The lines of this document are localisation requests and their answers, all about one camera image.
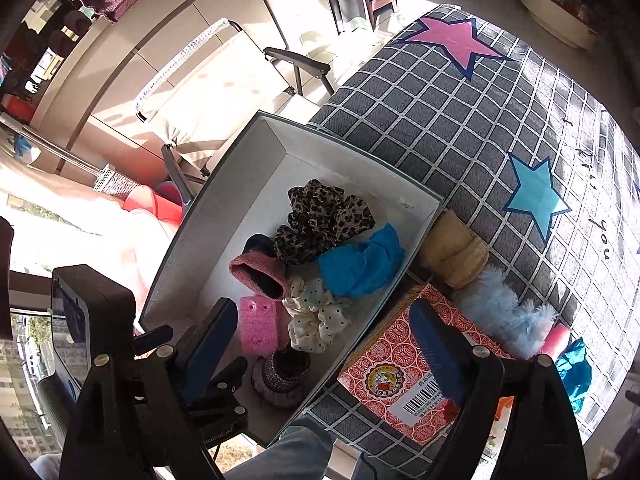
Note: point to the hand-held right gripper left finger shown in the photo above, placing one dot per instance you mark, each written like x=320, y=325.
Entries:
x=207, y=355

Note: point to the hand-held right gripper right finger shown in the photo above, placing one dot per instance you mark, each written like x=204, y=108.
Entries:
x=435, y=355

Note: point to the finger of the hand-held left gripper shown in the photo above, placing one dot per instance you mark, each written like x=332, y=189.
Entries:
x=152, y=336
x=225, y=395

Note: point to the pink sponge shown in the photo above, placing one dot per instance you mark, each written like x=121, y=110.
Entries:
x=257, y=325
x=555, y=340

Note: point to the purple knit scrunchie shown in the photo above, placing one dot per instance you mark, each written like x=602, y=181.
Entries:
x=280, y=375

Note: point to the light blue fluffy scrunchie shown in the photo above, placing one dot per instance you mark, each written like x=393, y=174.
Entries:
x=500, y=310

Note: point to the pink navy knitted band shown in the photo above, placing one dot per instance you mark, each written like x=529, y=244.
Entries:
x=250, y=275

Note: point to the beige sock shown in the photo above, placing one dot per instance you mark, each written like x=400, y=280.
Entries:
x=452, y=255

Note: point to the white polka dot scrunchie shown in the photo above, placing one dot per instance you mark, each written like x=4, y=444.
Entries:
x=312, y=320

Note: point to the blue crinkled cloth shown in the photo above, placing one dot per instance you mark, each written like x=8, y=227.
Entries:
x=360, y=265
x=575, y=370

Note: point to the leopard print scrunchie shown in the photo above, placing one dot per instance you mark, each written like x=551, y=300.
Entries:
x=320, y=220

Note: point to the white cardboard box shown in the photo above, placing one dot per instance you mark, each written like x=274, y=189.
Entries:
x=300, y=175

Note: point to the person's left forearm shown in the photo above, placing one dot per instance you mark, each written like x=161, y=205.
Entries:
x=47, y=466

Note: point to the red patterned tissue box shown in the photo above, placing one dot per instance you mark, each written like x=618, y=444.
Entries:
x=395, y=350

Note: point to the person's left leg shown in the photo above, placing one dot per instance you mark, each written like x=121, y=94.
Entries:
x=280, y=455

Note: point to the red plastic basin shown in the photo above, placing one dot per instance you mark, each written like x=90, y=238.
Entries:
x=150, y=205

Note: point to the white perforated basket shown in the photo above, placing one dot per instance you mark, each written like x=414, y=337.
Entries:
x=114, y=180

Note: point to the silver pole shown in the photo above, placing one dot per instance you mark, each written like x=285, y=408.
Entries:
x=50, y=146

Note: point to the small teal rag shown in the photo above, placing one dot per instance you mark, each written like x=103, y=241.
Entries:
x=22, y=145

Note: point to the grey checkered star tablecloth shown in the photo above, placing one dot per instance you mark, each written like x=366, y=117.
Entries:
x=450, y=135

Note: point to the beige folding chair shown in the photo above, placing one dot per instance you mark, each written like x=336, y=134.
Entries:
x=225, y=85

